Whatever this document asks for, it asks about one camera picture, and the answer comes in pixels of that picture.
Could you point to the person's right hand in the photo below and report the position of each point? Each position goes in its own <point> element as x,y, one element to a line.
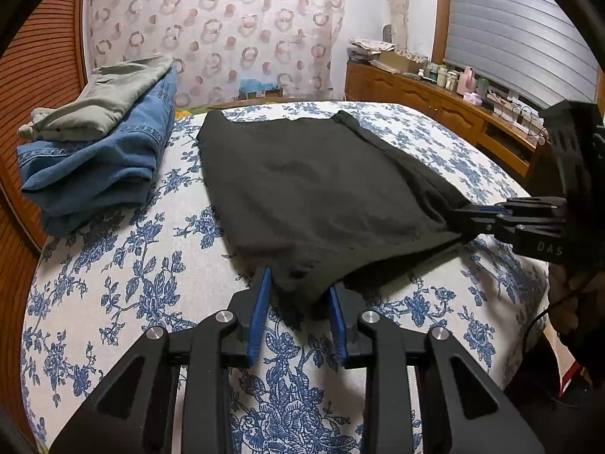
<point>562,302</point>

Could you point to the blue folded jeans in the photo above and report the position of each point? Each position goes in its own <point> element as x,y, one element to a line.
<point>104,170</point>

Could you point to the open cardboard box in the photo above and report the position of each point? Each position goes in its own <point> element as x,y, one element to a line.
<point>397,61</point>

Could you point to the wooden window frame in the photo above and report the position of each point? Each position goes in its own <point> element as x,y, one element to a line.
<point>442,9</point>

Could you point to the white power strip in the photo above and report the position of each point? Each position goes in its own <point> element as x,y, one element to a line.
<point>515,113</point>

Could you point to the grey-green folded pants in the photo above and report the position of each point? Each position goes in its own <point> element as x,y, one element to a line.
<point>108,99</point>

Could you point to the grey window blind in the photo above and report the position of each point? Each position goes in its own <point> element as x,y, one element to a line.
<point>510,23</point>

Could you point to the wooden louvered wardrobe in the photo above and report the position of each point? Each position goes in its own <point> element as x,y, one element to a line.
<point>42,56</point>

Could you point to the black pants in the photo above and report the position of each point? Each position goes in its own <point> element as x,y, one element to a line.
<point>307,189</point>

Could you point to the grey desk fan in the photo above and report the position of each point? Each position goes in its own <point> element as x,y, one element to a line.
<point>387,33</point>

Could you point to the blue floral bed sheet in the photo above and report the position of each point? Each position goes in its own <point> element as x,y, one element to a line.
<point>142,293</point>

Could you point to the row of toiletry bottles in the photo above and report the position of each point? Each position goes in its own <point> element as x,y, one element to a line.
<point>444,75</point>

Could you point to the small pink box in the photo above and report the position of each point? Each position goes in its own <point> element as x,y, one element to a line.
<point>472,99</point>

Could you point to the beige window curtain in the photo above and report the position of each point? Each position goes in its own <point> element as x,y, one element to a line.
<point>397,4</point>

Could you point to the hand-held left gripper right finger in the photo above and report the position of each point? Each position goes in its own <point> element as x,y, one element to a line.
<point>338,326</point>

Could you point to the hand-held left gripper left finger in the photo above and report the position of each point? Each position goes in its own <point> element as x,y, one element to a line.
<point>259,312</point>

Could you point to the wooden sideboard cabinet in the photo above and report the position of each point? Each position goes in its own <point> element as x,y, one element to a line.
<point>416,90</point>

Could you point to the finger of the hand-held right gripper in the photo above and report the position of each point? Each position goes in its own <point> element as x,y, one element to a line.
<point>520,205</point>
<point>487,228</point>

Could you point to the pink bottle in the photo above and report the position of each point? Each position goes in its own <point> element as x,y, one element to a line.
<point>467,83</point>

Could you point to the stack of printed papers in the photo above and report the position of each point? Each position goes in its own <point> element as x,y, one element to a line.
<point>371,46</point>

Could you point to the circle-patterned sheer curtain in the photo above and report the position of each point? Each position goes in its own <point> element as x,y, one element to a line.
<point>212,33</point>

